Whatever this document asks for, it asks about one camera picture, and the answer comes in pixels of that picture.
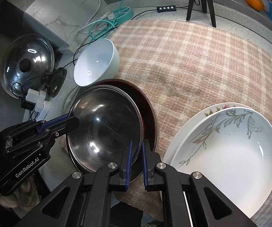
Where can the orange fruit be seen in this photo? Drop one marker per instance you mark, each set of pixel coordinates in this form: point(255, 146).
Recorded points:
point(258, 5)

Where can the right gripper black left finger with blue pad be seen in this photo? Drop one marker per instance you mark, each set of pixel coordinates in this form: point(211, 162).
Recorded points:
point(84, 199)

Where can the grey work glove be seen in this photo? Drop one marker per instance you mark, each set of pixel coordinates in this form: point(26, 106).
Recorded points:
point(25, 197)

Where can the light blue ceramic bowl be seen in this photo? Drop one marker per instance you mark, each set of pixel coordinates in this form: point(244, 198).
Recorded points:
point(99, 61)

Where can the red steel bowl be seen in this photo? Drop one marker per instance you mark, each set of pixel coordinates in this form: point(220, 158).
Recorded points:
point(150, 122)

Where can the teal power strip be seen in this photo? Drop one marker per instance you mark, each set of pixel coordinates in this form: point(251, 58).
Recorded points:
point(122, 15)

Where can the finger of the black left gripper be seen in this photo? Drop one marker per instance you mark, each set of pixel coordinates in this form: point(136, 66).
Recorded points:
point(59, 126)

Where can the black round stand base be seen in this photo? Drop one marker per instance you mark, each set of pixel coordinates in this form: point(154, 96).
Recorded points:
point(55, 81)

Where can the large floral white plate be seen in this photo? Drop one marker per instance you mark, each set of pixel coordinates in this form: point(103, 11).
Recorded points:
point(186, 128)

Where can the white plate grey leaf pattern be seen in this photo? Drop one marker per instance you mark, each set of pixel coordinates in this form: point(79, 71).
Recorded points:
point(233, 149)

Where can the beige plaid cloth mat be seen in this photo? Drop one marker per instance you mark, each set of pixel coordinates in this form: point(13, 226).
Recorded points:
point(184, 67)

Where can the glass pot lid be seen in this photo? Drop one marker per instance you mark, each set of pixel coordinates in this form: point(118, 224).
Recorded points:
point(25, 63)

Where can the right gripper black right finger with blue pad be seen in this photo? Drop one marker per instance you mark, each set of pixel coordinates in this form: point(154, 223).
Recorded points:
point(189, 199)

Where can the large stainless steel bowl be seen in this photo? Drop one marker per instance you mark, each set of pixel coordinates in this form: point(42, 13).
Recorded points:
point(108, 121)

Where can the white power adapters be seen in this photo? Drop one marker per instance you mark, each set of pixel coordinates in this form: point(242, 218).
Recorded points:
point(37, 99)

